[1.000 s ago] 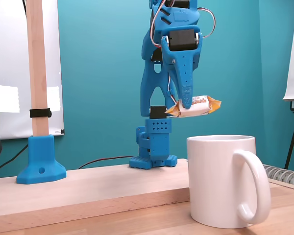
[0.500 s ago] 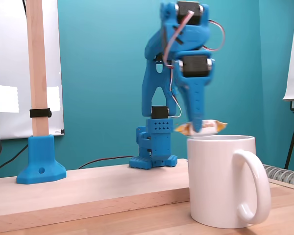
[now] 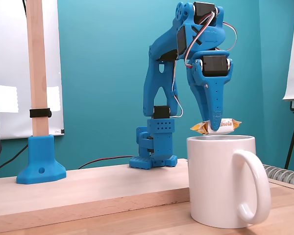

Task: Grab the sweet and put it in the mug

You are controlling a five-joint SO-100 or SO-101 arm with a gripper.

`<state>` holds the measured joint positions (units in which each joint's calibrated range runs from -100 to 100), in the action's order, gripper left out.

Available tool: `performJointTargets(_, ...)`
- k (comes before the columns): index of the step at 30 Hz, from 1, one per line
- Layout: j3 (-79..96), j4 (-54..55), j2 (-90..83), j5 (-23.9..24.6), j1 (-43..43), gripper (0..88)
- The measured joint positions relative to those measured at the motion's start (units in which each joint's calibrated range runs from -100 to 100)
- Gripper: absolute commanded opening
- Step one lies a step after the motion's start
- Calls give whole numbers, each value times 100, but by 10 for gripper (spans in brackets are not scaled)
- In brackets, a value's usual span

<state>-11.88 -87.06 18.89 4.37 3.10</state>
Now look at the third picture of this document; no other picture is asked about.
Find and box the yellow white sweet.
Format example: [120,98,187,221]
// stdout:
[190,117,243,135]

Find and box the white ceramic mug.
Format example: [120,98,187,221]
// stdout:
[186,134,272,230]

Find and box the grey ribbed metal object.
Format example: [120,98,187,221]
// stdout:
[262,164,294,188]

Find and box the raised wooden board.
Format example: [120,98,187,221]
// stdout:
[0,158,191,232]

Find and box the red and black cable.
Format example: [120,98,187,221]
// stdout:
[77,156,134,170]

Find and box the black strap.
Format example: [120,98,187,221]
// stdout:
[29,108,52,118]

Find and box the wooden post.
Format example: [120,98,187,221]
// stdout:
[25,0,49,137]

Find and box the blue printed post base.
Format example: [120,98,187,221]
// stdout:
[16,134,67,185]

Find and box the thick black cable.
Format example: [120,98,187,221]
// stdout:
[0,144,29,173]

